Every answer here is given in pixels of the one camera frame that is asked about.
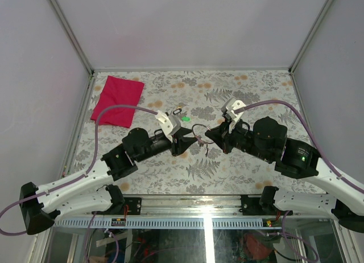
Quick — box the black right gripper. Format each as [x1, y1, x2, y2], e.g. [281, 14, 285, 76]
[205, 116, 273, 162]

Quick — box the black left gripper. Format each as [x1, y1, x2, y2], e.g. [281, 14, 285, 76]
[137, 128, 198, 164]

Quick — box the large silver keyring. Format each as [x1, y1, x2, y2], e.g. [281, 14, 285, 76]
[191, 124, 214, 147]

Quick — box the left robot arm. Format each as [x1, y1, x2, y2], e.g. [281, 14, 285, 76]
[20, 128, 197, 235]

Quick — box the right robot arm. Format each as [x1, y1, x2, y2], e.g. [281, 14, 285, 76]
[205, 117, 363, 233]

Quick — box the green key tag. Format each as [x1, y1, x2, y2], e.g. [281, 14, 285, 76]
[181, 117, 191, 122]

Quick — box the magenta cloth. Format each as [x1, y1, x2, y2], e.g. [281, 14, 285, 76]
[90, 76, 144, 128]

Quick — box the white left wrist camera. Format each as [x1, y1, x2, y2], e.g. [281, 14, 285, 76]
[155, 110, 181, 142]

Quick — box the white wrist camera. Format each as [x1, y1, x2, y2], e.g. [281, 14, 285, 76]
[155, 110, 181, 142]
[221, 97, 246, 134]

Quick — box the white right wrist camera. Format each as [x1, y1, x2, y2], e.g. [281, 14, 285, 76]
[221, 97, 246, 134]

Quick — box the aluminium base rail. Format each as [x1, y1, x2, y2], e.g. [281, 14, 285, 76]
[55, 195, 282, 229]

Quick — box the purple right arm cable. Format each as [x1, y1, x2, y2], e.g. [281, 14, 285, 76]
[235, 100, 364, 194]

